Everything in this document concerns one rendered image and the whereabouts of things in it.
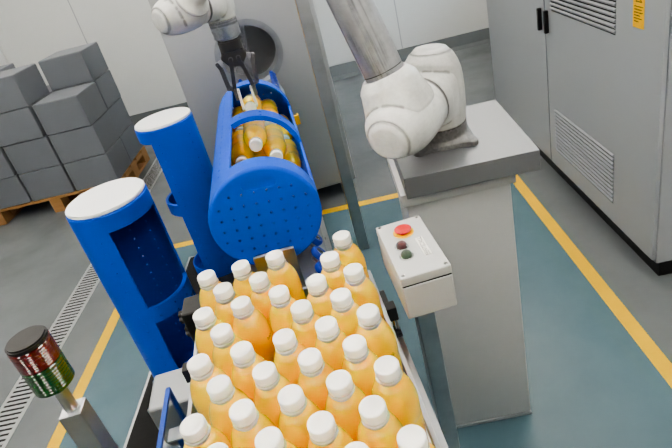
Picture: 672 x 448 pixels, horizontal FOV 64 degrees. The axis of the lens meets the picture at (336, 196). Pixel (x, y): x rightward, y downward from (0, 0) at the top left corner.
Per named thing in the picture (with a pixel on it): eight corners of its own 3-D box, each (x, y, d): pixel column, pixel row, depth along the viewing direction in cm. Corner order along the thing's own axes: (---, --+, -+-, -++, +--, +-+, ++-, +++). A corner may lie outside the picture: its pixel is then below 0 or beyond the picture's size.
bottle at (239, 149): (239, 126, 177) (240, 146, 161) (256, 139, 180) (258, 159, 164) (226, 141, 179) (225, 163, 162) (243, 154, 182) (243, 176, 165)
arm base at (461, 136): (461, 113, 167) (460, 97, 164) (479, 144, 148) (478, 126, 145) (404, 125, 168) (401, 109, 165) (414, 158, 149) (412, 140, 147)
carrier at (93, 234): (152, 406, 217) (219, 393, 215) (50, 228, 177) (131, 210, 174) (169, 355, 242) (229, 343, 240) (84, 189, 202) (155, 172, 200)
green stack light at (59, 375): (79, 363, 90) (66, 341, 88) (69, 392, 84) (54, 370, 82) (42, 374, 90) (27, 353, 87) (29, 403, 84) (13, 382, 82)
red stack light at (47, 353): (65, 341, 88) (54, 323, 86) (54, 369, 82) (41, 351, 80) (27, 352, 87) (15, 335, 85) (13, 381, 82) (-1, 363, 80)
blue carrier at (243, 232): (297, 141, 219) (284, 72, 206) (330, 254, 141) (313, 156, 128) (227, 154, 216) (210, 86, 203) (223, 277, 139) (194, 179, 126)
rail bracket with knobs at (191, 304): (232, 319, 133) (218, 287, 128) (232, 338, 127) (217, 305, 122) (193, 330, 133) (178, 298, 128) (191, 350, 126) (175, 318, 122)
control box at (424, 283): (425, 251, 122) (418, 213, 117) (457, 305, 104) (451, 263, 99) (383, 264, 121) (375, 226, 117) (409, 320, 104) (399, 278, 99)
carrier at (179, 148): (228, 243, 319) (188, 269, 303) (174, 106, 278) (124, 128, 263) (255, 256, 299) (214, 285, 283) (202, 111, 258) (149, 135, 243)
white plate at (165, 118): (173, 104, 277) (174, 106, 278) (124, 126, 262) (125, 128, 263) (200, 109, 258) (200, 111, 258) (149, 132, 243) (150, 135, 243)
